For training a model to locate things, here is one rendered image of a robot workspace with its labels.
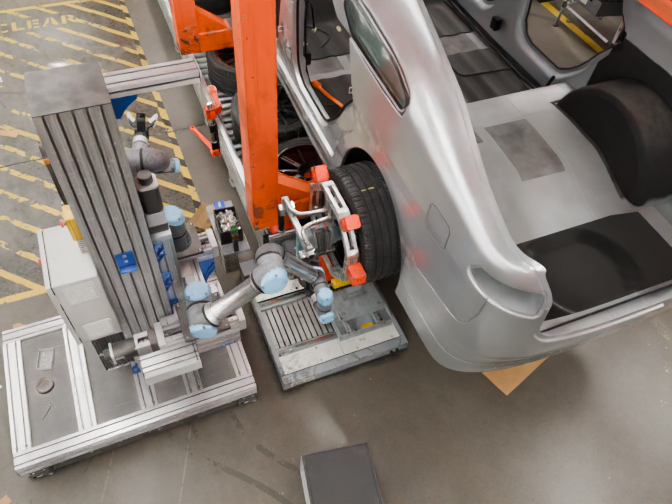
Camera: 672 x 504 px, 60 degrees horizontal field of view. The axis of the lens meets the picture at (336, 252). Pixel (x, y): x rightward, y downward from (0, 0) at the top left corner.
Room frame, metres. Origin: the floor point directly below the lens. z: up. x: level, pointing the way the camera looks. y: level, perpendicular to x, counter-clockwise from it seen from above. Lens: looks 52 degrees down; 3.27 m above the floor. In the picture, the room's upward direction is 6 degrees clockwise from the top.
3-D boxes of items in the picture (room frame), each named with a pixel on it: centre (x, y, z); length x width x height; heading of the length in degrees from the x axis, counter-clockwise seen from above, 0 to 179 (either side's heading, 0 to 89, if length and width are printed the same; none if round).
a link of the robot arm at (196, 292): (1.44, 0.61, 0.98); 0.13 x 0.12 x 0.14; 21
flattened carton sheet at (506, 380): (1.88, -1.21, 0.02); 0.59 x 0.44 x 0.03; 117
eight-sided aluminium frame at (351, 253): (2.05, 0.03, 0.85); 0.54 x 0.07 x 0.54; 27
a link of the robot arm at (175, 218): (1.88, 0.85, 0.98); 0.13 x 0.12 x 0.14; 104
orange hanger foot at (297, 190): (2.52, 0.18, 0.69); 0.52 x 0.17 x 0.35; 117
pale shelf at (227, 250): (2.32, 0.70, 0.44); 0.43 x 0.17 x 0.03; 27
